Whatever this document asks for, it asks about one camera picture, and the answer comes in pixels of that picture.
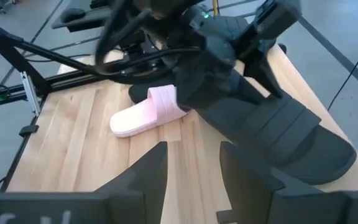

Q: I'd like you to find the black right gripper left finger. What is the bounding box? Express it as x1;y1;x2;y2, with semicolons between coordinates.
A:
94;141;169;224

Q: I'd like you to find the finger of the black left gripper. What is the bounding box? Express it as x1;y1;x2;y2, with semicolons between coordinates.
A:
236;0;301;98

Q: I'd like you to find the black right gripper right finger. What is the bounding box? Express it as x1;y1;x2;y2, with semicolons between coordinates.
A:
219;141;286;224

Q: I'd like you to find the pink rubber slide sandal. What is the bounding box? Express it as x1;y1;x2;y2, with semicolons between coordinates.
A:
109;84;189;139

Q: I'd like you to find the black table clamp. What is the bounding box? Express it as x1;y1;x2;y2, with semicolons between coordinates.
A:
18;124;40;138

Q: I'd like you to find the dark grey side table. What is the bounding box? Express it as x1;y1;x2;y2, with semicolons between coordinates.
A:
50;0;113;34

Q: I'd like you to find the thin black floor cable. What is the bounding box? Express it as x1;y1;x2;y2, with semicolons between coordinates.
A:
327;30;358;111

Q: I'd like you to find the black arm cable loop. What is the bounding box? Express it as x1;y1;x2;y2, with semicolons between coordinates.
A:
94;0;202;85

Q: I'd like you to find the silver metal bracket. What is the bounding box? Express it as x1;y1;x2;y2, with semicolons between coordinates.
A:
19;70;42;118

